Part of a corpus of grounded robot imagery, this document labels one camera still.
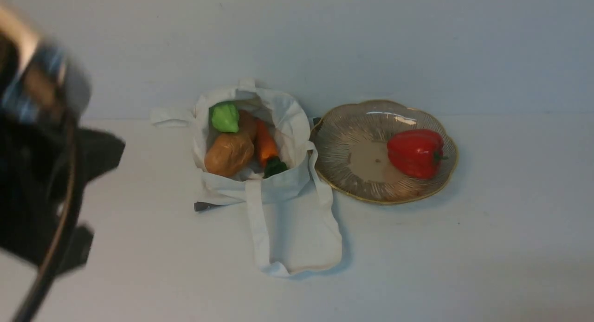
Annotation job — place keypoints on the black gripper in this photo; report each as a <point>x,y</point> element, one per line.
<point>34,176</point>

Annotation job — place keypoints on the red bell pepper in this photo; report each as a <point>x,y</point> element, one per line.
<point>417,153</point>

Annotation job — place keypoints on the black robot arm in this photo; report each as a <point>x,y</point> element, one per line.
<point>42,86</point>

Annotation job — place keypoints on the white cloth tote bag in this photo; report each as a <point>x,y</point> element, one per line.
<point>293,229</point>

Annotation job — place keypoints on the brown potato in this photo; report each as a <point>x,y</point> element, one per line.
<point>230,153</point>

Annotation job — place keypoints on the light green vegetable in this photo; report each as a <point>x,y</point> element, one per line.
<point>224,117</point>

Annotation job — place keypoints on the orange carrot with green top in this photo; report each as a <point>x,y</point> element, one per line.
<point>267,151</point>

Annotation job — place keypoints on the gold rimmed scalloped glass plate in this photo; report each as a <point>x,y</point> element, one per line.
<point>352,140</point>

